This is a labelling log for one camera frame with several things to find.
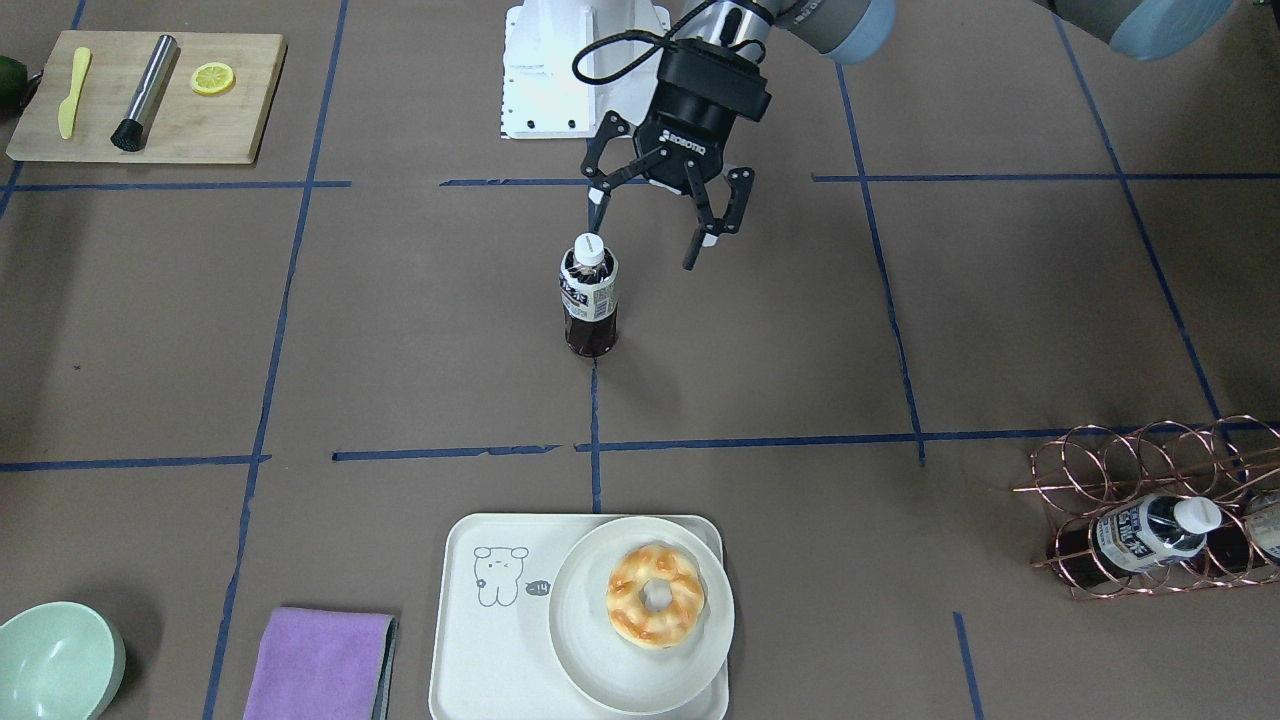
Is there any steel muddler black tip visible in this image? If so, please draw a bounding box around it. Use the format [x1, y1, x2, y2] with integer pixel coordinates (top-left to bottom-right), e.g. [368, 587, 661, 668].
[110, 35, 180, 152]

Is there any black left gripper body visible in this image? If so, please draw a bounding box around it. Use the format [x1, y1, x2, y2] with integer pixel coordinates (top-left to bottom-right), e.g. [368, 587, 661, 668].
[636, 38, 771, 195]

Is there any purple folded cloth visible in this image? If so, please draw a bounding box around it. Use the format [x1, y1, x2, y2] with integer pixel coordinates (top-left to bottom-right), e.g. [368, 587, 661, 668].
[243, 607, 398, 719]

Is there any lemon slice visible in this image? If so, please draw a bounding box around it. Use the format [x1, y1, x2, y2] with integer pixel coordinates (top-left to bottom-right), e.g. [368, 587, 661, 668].
[189, 61, 237, 97]

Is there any bamboo cutting board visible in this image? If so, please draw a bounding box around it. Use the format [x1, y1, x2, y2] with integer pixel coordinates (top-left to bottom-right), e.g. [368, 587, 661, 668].
[6, 29, 287, 164]

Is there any mint green bowl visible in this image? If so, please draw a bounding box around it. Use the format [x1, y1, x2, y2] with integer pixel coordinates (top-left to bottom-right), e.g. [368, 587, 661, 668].
[1, 601, 125, 719]

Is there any cream round plate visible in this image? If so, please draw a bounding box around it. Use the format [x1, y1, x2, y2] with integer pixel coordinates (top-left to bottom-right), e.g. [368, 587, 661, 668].
[548, 515, 736, 719]

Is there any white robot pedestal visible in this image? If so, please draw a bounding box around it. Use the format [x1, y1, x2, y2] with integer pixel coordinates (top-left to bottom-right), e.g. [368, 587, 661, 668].
[500, 1, 671, 140]

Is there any cream serving tray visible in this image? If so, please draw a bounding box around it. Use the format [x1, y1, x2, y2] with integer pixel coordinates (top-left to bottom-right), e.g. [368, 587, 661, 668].
[429, 512, 730, 720]

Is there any glazed donut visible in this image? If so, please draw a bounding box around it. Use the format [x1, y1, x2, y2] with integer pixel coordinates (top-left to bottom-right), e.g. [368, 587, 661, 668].
[604, 544, 705, 650]

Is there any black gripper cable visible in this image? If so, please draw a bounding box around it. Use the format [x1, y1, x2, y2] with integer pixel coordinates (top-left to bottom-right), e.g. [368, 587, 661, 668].
[572, 28, 701, 87]

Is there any copper wire bottle rack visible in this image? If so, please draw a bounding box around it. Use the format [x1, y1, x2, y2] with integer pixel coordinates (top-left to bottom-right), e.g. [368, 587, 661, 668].
[1021, 415, 1279, 600]

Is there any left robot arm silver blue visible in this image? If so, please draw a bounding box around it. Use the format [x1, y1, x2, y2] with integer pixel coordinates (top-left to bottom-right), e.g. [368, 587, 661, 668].
[571, 1, 1010, 269]

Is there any yellow plastic knife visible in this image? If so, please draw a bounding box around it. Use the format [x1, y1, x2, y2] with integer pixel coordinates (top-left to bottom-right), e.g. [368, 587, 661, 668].
[58, 46, 93, 141]

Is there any tea bottle white cap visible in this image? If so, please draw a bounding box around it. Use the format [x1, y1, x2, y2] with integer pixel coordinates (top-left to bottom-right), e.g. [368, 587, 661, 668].
[559, 233, 620, 359]

